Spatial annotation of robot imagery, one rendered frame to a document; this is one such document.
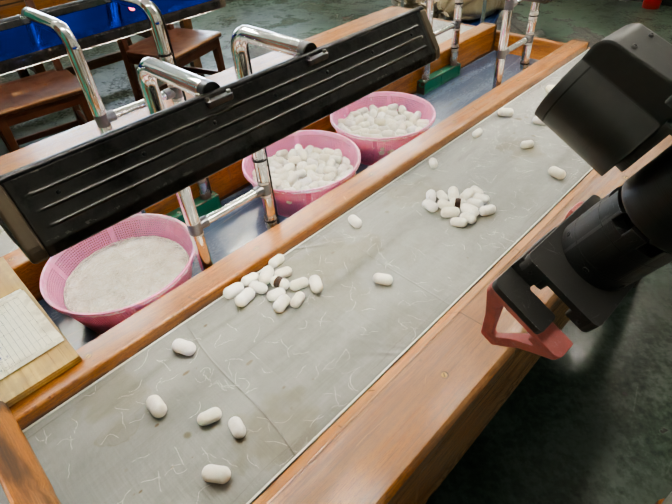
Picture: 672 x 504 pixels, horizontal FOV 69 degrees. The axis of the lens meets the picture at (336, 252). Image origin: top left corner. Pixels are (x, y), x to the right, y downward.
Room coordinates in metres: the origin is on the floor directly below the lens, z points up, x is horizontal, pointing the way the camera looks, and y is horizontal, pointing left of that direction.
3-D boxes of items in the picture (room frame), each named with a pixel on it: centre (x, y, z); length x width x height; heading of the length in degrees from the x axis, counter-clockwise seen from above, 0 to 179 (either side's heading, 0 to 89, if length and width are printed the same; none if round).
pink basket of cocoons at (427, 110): (1.15, -0.15, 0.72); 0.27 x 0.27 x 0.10
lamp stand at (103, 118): (0.93, 0.39, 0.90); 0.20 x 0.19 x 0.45; 133
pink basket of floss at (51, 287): (0.66, 0.38, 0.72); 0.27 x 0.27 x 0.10
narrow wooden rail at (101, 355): (0.95, -0.17, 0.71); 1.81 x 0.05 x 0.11; 133
